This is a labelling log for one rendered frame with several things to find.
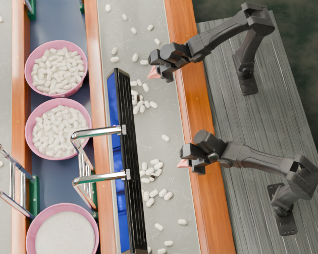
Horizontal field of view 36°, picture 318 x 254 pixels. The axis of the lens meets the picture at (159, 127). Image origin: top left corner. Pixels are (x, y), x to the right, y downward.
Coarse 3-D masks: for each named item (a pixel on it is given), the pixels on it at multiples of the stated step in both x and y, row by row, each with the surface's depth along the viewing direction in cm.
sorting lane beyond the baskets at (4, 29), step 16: (0, 0) 226; (0, 32) 219; (0, 48) 215; (0, 64) 212; (0, 80) 209; (0, 96) 206; (0, 112) 203; (0, 128) 200; (0, 160) 195; (0, 176) 192; (0, 208) 187; (0, 224) 185; (0, 240) 182
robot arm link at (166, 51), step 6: (174, 42) 178; (186, 42) 184; (162, 48) 181; (168, 48) 179; (174, 48) 177; (180, 48) 180; (186, 48) 183; (162, 54) 180; (168, 54) 178; (174, 54) 179; (180, 54) 180; (186, 54) 181; (198, 54) 180; (168, 60) 181; (174, 60) 181; (192, 60) 182; (198, 60) 182
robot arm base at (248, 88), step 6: (234, 60) 214; (234, 66) 213; (240, 72) 206; (240, 78) 210; (246, 78) 209; (252, 78) 210; (240, 84) 209; (246, 84) 209; (246, 90) 208; (252, 90) 208
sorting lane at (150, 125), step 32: (128, 0) 222; (160, 0) 221; (128, 32) 215; (160, 32) 214; (128, 64) 209; (160, 96) 202; (160, 128) 197; (160, 160) 191; (160, 224) 182; (192, 224) 181
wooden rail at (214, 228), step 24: (168, 0) 218; (168, 24) 215; (192, 24) 212; (192, 72) 203; (192, 96) 198; (192, 120) 194; (216, 168) 186; (192, 192) 185; (216, 192) 183; (216, 216) 179; (216, 240) 176
